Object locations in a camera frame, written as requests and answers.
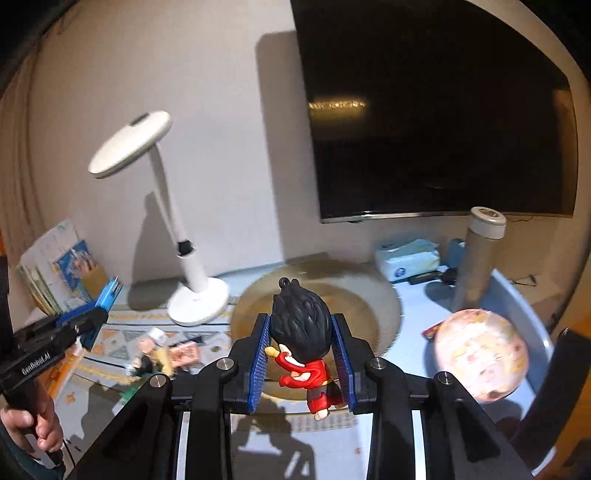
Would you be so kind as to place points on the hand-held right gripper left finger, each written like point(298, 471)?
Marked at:
point(258, 369)

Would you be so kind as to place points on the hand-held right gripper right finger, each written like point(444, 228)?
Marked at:
point(344, 369)

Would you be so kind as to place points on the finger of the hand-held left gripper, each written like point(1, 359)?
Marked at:
point(108, 295)
point(90, 323)

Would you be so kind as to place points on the black-haired red toy figurine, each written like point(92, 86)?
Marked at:
point(295, 323)

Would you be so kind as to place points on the clear amber glass bowl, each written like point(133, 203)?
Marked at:
point(369, 304)

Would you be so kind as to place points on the person's left hand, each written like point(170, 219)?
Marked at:
point(46, 429)

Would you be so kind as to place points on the patterned table mat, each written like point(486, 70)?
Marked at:
point(92, 369)

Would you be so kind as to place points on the stack of picture books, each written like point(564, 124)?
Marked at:
point(55, 267)

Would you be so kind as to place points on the small white cube toy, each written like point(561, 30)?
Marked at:
point(158, 336)

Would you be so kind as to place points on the white desk lamp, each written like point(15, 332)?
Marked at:
point(194, 277)

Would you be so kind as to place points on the small red packet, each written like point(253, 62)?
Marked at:
point(430, 331)

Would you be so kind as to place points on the black flat remote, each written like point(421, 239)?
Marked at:
point(427, 277)

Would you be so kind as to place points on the white blue tissue pack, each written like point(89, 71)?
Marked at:
point(406, 258)

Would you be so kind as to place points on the pink moon globe ball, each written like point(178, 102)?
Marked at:
point(480, 350)

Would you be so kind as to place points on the beige curtain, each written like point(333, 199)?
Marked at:
point(18, 184)

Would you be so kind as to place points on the blue container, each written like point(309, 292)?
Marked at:
point(458, 254)

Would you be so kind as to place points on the beige cylindrical thermos bottle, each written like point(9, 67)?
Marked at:
point(475, 263)

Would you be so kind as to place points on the light blue round tray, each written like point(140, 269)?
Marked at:
point(531, 318)

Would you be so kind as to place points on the black flat television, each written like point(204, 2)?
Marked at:
point(438, 115)

